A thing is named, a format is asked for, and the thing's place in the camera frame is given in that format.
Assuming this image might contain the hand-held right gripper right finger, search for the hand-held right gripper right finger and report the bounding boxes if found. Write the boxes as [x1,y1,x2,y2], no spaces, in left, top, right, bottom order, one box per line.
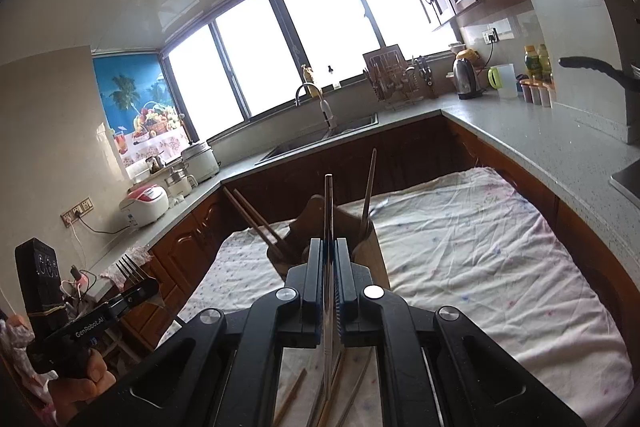
[334,238,588,427]

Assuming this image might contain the steel electric kettle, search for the steel electric kettle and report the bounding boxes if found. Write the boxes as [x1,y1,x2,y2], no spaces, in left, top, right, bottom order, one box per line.
[452,56,486,101]

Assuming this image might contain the steel kitchen faucet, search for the steel kitchen faucet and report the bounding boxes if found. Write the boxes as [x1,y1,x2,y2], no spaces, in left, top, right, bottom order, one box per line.
[294,82,337,130]

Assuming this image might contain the wall socket strip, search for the wall socket strip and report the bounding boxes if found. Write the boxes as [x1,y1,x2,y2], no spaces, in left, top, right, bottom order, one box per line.
[61,197,96,228]

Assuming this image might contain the wooden utensil holder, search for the wooden utensil holder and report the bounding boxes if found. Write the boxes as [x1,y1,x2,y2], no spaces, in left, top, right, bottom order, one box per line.
[265,194,391,293]

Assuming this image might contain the black wok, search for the black wok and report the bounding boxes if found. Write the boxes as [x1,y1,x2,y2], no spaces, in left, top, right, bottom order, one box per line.
[558,56,640,95]

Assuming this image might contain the white lace cloth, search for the white lace cloth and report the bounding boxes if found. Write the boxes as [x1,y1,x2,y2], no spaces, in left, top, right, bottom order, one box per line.
[97,244,151,285]

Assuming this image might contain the white floral tablecloth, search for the white floral tablecloth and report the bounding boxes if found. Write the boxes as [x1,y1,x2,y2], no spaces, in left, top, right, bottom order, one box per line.
[165,166,635,427]

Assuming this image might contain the white pitcher green handle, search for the white pitcher green handle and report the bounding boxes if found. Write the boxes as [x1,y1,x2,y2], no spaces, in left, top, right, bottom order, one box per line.
[487,63,518,99]

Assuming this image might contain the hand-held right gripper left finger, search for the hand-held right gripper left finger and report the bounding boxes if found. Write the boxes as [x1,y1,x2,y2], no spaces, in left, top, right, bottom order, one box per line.
[72,237,326,427]

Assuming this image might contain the yellow soap bottle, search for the yellow soap bottle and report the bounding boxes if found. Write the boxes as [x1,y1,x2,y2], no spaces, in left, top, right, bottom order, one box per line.
[300,64,321,100]

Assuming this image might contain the dish drying rack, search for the dish drying rack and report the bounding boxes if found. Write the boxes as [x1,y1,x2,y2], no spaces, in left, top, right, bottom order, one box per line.
[362,44,436,108]

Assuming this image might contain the white electric cooker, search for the white electric cooker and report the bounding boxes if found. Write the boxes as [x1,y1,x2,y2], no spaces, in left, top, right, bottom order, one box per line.
[181,141,221,184]

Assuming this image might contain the gas stove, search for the gas stove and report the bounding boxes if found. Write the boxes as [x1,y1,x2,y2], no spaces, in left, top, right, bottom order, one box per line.
[608,159,640,210]

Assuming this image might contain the tropical fruit wall poster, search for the tropical fruit wall poster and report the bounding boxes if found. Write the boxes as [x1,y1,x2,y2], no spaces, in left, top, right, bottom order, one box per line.
[92,52,188,168]

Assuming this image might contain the tangled cables and chargers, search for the tangled cables and chargers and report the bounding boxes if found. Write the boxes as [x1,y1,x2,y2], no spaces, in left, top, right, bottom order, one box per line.
[60,264,101,308]

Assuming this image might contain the small white glass appliance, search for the small white glass appliance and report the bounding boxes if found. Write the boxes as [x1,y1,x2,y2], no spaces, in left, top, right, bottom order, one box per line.
[165,167,197,198]

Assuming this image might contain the kitchen window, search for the kitchen window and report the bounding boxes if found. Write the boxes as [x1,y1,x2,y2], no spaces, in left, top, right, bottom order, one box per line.
[160,0,463,142]

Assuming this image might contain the wooden lower cabinets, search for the wooden lower cabinets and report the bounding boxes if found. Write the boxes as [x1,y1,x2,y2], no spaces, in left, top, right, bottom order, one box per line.
[117,109,640,353]

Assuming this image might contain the steel kitchen sink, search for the steel kitchen sink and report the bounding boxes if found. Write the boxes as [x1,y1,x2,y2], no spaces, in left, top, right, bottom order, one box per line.
[254,112,380,166]

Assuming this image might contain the pink white rice cooker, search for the pink white rice cooker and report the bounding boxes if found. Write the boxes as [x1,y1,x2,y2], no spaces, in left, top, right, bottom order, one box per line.
[119,186,170,228]

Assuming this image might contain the yellow green bottle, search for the yellow green bottle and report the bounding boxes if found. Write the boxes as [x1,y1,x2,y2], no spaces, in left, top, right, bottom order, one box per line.
[537,44,552,82]
[523,45,541,80]

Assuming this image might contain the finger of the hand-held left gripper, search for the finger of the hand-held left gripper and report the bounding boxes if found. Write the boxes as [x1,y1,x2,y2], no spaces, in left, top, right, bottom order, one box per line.
[102,279,161,320]

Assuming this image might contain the pink white crumpled cloth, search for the pink white crumpled cloth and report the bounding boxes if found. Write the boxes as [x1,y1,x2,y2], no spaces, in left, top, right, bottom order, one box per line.
[0,317,36,403]

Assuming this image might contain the person's left hand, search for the person's left hand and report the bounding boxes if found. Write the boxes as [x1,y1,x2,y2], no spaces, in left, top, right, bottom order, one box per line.
[47,347,118,427]

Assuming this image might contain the black power cable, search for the black power cable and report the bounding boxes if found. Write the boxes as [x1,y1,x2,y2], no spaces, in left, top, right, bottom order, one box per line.
[75,217,126,238]

